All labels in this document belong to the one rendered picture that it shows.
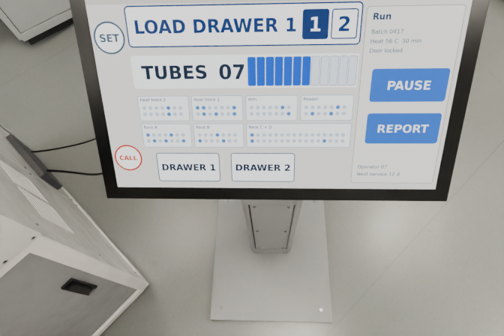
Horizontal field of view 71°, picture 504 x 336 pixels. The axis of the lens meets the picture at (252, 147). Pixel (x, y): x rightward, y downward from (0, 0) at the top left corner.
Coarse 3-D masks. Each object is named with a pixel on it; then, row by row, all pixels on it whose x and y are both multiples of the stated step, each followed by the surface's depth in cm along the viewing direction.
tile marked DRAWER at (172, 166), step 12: (156, 156) 52; (168, 156) 52; (180, 156) 52; (192, 156) 51; (204, 156) 51; (216, 156) 51; (168, 168) 52; (180, 168) 52; (192, 168) 52; (204, 168) 52; (216, 168) 52; (168, 180) 53; (180, 180) 53; (192, 180) 53; (204, 180) 53; (216, 180) 53
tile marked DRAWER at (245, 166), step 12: (240, 156) 51; (252, 156) 51; (264, 156) 51; (276, 156) 51; (288, 156) 51; (240, 168) 52; (252, 168) 52; (264, 168) 52; (276, 168) 52; (288, 168) 51; (240, 180) 53; (252, 180) 52; (264, 180) 52; (276, 180) 52; (288, 180) 52
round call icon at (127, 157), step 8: (112, 144) 51; (120, 144) 51; (128, 144) 51; (136, 144) 51; (120, 152) 52; (128, 152) 52; (136, 152) 52; (120, 160) 52; (128, 160) 52; (136, 160) 52; (120, 168) 53; (128, 168) 53; (136, 168) 53; (144, 168) 53
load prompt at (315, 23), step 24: (144, 24) 45; (168, 24) 45; (192, 24) 45; (216, 24) 45; (240, 24) 44; (264, 24) 44; (288, 24) 44; (312, 24) 44; (336, 24) 44; (360, 24) 44
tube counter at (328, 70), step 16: (224, 64) 46; (240, 64) 46; (256, 64) 46; (272, 64) 46; (288, 64) 46; (304, 64) 46; (320, 64) 46; (336, 64) 46; (352, 64) 46; (224, 80) 47; (240, 80) 47; (256, 80) 47; (272, 80) 47; (288, 80) 47; (304, 80) 47; (320, 80) 47; (336, 80) 46; (352, 80) 46
